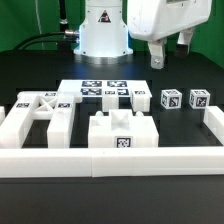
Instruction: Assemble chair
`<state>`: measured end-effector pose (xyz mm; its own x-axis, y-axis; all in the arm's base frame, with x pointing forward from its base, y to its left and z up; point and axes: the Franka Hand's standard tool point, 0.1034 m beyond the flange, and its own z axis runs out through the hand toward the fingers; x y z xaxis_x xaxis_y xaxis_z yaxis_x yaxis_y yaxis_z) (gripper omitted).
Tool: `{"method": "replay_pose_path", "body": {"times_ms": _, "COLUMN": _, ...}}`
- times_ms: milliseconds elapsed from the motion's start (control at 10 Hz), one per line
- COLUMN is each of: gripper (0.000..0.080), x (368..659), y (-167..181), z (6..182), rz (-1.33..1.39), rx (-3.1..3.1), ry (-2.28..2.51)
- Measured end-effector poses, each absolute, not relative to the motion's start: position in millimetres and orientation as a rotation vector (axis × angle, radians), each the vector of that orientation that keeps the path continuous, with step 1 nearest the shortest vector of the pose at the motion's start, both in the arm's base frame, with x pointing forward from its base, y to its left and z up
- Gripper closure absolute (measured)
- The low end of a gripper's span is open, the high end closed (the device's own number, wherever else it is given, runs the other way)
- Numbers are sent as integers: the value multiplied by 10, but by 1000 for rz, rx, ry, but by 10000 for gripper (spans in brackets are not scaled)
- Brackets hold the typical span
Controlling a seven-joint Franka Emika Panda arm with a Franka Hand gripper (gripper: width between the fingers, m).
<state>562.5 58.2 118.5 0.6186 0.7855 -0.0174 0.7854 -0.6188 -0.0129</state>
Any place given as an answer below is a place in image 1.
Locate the white chair back frame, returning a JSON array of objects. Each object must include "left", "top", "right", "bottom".
[{"left": 0, "top": 91, "right": 82, "bottom": 149}]

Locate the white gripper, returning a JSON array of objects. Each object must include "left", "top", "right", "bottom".
[{"left": 127, "top": 0, "right": 212, "bottom": 69}]

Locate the black cable bundle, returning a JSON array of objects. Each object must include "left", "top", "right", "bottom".
[{"left": 13, "top": 29, "right": 81, "bottom": 52}]

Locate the white front fence wall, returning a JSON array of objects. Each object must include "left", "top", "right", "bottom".
[{"left": 0, "top": 147, "right": 224, "bottom": 178}]

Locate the white left fence stub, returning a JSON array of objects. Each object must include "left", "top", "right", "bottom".
[{"left": 0, "top": 106, "right": 5, "bottom": 125}]

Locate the white right fence wall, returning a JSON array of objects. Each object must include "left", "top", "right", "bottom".
[{"left": 203, "top": 106, "right": 224, "bottom": 146}]

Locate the white tagged cube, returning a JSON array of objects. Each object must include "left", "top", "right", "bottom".
[
  {"left": 189, "top": 89, "right": 210, "bottom": 109},
  {"left": 160, "top": 89, "right": 182, "bottom": 109}
]

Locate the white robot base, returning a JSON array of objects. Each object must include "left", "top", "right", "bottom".
[{"left": 74, "top": 0, "right": 133, "bottom": 65}]

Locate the white fence wall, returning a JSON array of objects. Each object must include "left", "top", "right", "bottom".
[
  {"left": 0, "top": 147, "right": 224, "bottom": 178},
  {"left": 203, "top": 106, "right": 224, "bottom": 146}
]

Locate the white tagged cube left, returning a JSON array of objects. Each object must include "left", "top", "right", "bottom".
[{"left": 160, "top": 89, "right": 182, "bottom": 109}]

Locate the white tagged cube right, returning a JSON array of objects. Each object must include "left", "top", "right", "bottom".
[{"left": 189, "top": 89, "right": 210, "bottom": 109}]

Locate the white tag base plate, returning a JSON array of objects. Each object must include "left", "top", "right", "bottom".
[{"left": 57, "top": 79, "right": 153, "bottom": 100}]

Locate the white chair seat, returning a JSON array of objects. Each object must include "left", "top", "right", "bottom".
[{"left": 88, "top": 109, "right": 159, "bottom": 148}]

